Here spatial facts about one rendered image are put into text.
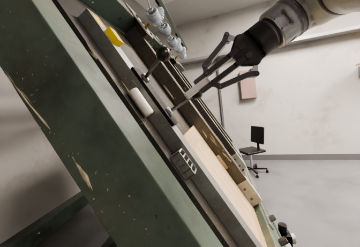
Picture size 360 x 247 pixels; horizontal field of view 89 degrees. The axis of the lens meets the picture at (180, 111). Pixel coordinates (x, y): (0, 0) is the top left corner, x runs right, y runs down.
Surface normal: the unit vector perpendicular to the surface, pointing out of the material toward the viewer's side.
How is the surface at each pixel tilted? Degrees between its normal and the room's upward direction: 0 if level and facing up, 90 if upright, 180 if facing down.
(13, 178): 90
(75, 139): 90
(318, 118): 90
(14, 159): 90
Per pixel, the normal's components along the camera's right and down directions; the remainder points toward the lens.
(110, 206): -0.19, 0.05
